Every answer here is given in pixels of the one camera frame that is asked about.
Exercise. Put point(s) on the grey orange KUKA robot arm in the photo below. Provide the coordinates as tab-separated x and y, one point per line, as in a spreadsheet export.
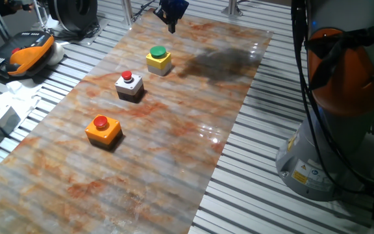
336	146

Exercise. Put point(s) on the bare person hand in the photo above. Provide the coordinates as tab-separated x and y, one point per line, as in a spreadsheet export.
18	5

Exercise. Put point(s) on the white round object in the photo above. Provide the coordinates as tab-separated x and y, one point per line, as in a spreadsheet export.
57	53

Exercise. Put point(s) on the marble pattern glossy mat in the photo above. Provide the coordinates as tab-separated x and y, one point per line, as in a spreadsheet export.
125	169

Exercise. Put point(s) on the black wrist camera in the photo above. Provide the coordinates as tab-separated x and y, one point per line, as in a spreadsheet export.
160	15

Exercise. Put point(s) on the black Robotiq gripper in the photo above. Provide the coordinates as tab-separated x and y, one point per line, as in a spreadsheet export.
174	5

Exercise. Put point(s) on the orange box red button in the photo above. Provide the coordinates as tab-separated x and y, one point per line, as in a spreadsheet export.
104	133

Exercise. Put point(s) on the yellow box green button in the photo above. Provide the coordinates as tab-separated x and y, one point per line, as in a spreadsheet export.
158	63

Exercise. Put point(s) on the orange black teach pendant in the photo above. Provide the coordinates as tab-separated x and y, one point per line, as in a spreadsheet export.
24	55

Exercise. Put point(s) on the white box small green button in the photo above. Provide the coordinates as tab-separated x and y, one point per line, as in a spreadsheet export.
5	117

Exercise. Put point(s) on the silver upright post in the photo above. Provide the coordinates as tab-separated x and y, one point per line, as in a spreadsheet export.
127	13

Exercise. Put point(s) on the black round reel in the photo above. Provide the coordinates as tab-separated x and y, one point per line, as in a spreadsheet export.
70	13

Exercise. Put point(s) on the silver aluminium frame beam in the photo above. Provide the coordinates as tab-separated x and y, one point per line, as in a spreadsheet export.
231	8

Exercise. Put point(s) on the grey black box red button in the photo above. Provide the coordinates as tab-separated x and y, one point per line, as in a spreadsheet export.
129	86

